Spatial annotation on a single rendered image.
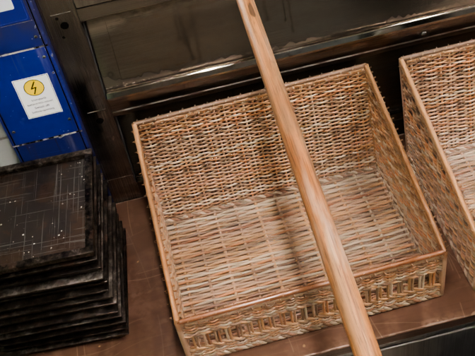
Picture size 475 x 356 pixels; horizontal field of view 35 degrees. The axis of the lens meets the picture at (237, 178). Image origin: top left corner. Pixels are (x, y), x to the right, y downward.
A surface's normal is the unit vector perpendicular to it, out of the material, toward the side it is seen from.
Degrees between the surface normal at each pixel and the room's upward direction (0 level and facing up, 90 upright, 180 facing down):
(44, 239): 0
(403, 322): 0
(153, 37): 70
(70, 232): 0
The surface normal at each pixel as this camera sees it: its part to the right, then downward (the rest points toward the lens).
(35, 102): 0.19, 0.69
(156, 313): -0.15, -0.68
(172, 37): 0.13, 0.42
